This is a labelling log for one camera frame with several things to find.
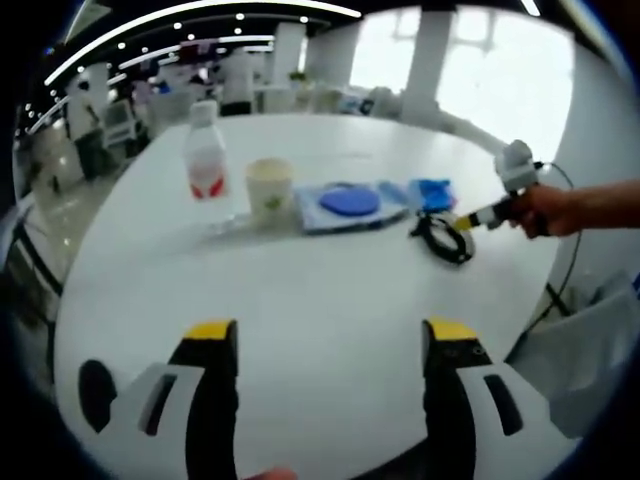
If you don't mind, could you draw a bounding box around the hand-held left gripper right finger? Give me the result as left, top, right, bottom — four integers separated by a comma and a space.
422, 317, 581, 480

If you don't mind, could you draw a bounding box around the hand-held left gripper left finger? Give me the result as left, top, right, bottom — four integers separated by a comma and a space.
99, 319, 240, 480

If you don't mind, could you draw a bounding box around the blue tissue packet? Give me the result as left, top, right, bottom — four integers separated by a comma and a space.
408, 177, 458, 214

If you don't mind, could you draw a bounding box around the white paper cup green print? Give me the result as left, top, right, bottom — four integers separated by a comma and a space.
244, 157, 297, 232

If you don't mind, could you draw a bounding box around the clear plastic bottle red label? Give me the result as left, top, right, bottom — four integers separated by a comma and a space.
184, 99, 233, 225

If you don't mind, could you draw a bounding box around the person's right hand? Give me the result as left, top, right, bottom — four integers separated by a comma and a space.
512, 186, 567, 241

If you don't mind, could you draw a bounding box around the person's left hand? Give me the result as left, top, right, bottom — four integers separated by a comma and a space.
248, 466, 297, 480

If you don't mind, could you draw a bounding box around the black computer mouse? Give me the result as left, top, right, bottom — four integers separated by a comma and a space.
77, 358, 119, 434

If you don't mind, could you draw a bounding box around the white round table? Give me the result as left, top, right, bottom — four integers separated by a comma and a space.
52, 113, 566, 480

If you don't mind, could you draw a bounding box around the grey mesh office chair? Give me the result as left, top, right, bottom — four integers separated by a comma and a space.
504, 272, 640, 442

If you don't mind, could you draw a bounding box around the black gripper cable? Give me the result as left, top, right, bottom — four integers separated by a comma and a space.
519, 160, 585, 347

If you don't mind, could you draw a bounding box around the black chair frame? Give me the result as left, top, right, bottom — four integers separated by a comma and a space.
0, 219, 66, 324

